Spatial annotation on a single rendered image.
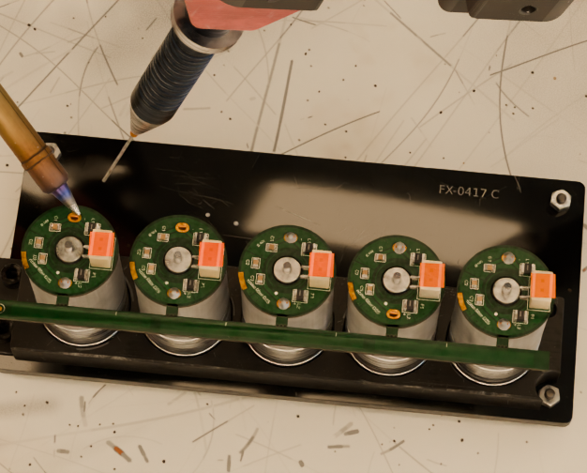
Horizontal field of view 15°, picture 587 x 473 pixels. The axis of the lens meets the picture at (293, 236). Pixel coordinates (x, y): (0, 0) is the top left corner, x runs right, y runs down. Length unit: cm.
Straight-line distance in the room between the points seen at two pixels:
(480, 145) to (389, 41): 4
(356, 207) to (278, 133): 4
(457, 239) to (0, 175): 13
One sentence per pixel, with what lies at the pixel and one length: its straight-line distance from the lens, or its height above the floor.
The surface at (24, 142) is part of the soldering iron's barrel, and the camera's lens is 56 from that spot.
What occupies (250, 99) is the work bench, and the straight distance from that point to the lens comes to 64.
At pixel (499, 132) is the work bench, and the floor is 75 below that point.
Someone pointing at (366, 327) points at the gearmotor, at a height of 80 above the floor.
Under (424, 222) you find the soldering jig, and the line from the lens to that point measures 62.
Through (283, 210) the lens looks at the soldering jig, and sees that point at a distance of 62.
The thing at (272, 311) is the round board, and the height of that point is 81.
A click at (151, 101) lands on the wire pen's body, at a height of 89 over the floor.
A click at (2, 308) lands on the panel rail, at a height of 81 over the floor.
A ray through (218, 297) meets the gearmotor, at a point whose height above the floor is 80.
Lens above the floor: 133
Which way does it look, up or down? 69 degrees down
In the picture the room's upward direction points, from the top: straight up
